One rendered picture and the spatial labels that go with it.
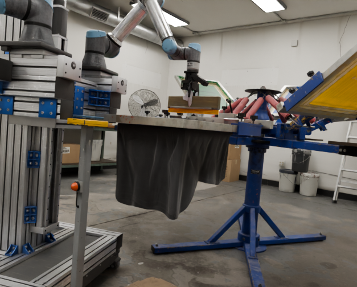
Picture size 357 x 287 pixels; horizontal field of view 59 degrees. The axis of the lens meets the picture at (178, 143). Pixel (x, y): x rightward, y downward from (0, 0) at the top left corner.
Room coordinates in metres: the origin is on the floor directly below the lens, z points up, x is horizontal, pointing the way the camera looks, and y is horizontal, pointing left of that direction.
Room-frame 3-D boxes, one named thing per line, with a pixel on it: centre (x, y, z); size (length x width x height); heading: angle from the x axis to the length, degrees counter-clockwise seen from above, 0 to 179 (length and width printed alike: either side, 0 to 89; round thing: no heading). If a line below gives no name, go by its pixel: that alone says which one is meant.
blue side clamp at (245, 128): (1.84, -0.39, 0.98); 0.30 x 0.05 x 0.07; 143
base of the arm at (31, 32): (1.46, 0.68, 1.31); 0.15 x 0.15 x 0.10
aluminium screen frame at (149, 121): (1.82, -0.02, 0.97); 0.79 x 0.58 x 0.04; 143
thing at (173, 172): (1.59, 0.16, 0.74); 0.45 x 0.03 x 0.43; 53
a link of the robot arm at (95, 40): (1.95, 0.54, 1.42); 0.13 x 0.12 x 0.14; 162
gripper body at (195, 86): (1.90, -0.04, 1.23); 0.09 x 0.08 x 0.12; 53
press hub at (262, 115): (2.66, -0.66, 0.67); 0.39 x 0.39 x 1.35
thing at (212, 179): (1.65, -0.15, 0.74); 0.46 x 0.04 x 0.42; 143
